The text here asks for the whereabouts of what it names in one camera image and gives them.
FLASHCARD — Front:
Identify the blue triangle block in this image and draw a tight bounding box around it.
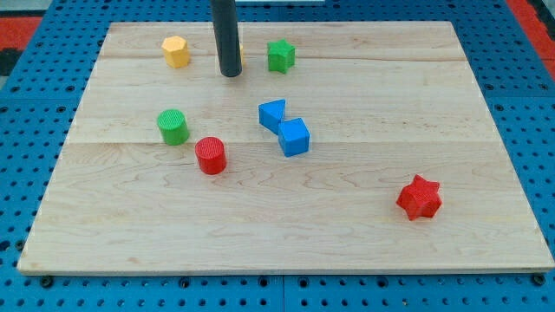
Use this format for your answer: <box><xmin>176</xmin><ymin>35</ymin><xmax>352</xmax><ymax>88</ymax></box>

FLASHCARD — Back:
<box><xmin>258</xmin><ymin>99</ymin><xmax>286</xmax><ymax>134</ymax></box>

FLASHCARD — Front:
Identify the blue cube block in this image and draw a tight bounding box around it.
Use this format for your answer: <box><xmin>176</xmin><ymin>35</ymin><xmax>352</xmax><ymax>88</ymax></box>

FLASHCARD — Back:
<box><xmin>277</xmin><ymin>118</ymin><xmax>310</xmax><ymax>157</ymax></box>

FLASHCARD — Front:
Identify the wooden board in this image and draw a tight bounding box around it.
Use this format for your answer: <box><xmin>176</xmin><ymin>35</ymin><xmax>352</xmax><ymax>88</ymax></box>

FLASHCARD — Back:
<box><xmin>17</xmin><ymin>22</ymin><xmax>554</xmax><ymax>276</ymax></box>

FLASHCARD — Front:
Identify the green cylinder block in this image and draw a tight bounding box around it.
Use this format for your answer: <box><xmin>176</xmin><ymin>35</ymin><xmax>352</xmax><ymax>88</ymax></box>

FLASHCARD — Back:
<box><xmin>157</xmin><ymin>108</ymin><xmax>190</xmax><ymax>146</ymax></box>

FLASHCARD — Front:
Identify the green star block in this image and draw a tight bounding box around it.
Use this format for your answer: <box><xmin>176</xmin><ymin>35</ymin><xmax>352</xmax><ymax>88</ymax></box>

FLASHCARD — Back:
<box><xmin>267</xmin><ymin>39</ymin><xmax>296</xmax><ymax>74</ymax></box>

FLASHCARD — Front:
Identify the red cylinder block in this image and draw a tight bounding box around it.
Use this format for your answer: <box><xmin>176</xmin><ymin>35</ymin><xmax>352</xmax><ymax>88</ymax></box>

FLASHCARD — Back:
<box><xmin>195</xmin><ymin>137</ymin><xmax>227</xmax><ymax>175</ymax></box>

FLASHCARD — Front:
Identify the red star block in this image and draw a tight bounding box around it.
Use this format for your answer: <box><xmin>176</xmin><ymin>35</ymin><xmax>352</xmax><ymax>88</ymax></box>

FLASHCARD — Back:
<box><xmin>396</xmin><ymin>174</ymin><xmax>442</xmax><ymax>221</ymax></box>

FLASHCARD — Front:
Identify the yellow block behind rod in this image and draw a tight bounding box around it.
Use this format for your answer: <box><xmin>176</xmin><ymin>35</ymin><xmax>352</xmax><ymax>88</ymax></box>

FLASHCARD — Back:
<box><xmin>239</xmin><ymin>43</ymin><xmax>245</xmax><ymax>67</ymax></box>

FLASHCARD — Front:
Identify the yellow hexagon block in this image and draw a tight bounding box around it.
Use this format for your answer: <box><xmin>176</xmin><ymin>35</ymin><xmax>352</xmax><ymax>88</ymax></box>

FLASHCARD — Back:
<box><xmin>161</xmin><ymin>36</ymin><xmax>190</xmax><ymax>68</ymax></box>

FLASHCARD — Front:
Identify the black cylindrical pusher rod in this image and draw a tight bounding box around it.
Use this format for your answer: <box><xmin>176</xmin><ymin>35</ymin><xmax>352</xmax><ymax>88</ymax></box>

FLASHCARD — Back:
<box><xmin>210</xmin><ymin>0</ymin><xmax>242</xmax><ymax>77</ymax></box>

